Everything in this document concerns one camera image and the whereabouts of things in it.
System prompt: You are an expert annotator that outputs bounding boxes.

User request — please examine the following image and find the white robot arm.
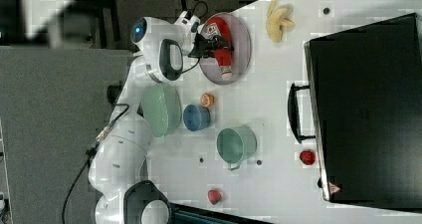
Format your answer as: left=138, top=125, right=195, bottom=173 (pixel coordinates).
left=87, top=11, right=233, bottom=224

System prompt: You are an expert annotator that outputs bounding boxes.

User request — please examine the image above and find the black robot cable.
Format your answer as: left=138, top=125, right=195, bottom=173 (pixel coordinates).
left=61, top=103, right=131, bottom=224

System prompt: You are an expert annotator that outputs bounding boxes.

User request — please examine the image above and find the red plush apple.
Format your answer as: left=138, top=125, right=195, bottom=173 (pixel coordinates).
left=207, top=189, right=222, bottom=205

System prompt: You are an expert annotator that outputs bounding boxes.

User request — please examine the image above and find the green mug with handle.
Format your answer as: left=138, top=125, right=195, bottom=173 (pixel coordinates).
left=216, top=125, right=257, bottom=171

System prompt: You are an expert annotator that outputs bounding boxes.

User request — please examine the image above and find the green colander bowl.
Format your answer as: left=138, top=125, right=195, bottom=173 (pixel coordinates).
left=141, top=84, right=182, bottom=137

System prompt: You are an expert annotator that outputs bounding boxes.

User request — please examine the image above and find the yellow plush banana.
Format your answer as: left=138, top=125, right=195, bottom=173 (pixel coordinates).
left=266, top=0, right=295, bottom=43

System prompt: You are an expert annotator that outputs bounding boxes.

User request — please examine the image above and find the red plush ketchup bottle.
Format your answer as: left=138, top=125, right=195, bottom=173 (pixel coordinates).
left=206, top=17, right=232, bottom=81

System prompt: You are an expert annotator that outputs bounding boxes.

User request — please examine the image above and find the blue cup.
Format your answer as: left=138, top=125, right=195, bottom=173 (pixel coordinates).
left=183, top=105, right=211, bottom=131

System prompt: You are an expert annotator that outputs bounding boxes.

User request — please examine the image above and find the red plush strawberry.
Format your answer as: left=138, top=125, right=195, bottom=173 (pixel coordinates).
left=300, top=149, right=317, bottom=165

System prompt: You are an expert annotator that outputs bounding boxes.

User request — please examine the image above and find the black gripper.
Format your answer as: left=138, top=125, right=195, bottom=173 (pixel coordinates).
left=188, top=34, right=233, bottom=58

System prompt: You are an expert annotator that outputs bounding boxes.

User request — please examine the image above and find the dark teal crate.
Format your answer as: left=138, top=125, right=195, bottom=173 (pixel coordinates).
left=170, top=203, right=270, bottom=224

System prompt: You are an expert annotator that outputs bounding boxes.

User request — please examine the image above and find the black toaster oven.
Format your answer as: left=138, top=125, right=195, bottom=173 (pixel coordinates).
left=304, top=13, right=422, bottom=213

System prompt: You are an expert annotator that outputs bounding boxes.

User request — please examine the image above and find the grey oval plate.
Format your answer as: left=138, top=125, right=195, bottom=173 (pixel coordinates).
left=199, top=13, right=252, bottom=86

